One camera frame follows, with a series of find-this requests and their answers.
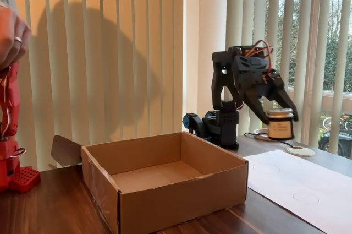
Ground red leader robot arm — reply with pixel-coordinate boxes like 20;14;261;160
0;7;28;193

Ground red servo wire bundle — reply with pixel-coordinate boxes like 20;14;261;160
246;40;274;67

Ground beige masking tape roll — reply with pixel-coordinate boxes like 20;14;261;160
253;128;272;142

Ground white paper sheet with circles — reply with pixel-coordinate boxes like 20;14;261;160
243;150;352;234

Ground open cardboard box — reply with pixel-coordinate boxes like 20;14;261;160
48;130;249;234

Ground dark jar with silver lid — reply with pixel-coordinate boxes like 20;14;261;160
266;108;295;141

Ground black and blue table clamp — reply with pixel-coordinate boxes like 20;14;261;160
182;112;210;142

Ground thin black cable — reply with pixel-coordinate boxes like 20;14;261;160
244;132;296;150

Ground person's right hand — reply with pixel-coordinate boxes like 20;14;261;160
0;5;32;71

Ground black parked car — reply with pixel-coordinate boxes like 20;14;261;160
318;130;352;159

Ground white round cable grommet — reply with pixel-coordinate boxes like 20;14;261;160
285;146;316;158

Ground beige vertical window blinds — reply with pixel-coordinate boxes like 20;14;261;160
0;0;184;171
225;0;352;159

